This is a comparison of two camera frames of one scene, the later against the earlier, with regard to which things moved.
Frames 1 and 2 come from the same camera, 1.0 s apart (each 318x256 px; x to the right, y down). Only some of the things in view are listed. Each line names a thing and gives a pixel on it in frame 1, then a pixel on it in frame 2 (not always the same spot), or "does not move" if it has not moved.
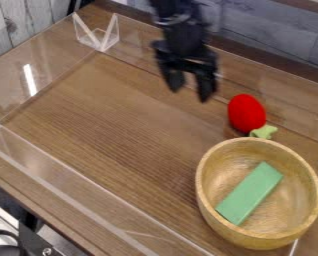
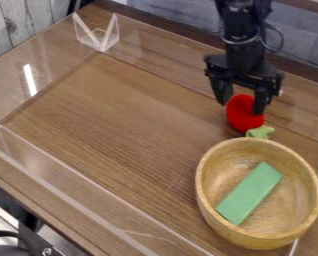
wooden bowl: [285, 212] does not move
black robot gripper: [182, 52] → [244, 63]
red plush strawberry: [247, 116] does not move
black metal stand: [32, 244] does not move
